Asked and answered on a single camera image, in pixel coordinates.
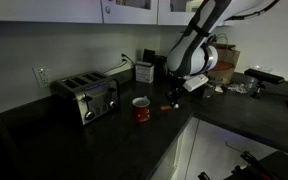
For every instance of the orange marker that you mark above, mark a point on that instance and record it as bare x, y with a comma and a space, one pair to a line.
165, 107

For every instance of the black stereo camera bar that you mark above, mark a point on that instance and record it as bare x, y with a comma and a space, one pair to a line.
264, 76

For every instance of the white patterned box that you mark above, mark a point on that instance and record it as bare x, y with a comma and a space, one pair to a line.
144, 72

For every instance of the wall outlet with black plug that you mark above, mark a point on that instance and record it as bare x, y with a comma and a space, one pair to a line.
123, 58

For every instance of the round cabinet knob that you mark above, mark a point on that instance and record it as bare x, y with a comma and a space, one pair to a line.
107, 9

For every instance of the silver four-slot toaster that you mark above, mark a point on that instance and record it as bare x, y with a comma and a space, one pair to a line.
89, 95

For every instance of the black countertop appliance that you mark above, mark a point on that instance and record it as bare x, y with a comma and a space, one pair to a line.
154, 61

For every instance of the dark overhead device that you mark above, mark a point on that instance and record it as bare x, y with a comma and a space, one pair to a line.
254, 168

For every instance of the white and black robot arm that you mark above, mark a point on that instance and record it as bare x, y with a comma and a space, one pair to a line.
197, 40

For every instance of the white lower cabinet door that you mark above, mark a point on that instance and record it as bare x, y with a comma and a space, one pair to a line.
217, 156

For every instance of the white wall outlet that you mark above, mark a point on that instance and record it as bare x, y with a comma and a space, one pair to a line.
41, 76

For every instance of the clear plastic container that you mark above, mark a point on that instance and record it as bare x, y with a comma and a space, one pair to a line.
242, 83

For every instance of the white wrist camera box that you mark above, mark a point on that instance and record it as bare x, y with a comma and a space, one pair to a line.
195, 82

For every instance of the black camera stand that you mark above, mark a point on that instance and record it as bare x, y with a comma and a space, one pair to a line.
258, 90

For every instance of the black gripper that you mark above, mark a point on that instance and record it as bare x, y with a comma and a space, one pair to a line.
177, 87

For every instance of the white upper cabinet door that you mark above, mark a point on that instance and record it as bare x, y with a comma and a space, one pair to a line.
42, 10

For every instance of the brown paper bag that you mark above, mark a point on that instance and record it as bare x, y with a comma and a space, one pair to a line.
225, 65

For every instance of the maroon polka dot mug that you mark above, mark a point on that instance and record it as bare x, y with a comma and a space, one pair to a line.
141, 109

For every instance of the white glass-front cabinet door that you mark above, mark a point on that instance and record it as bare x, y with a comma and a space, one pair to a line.
129, 11
177, 13

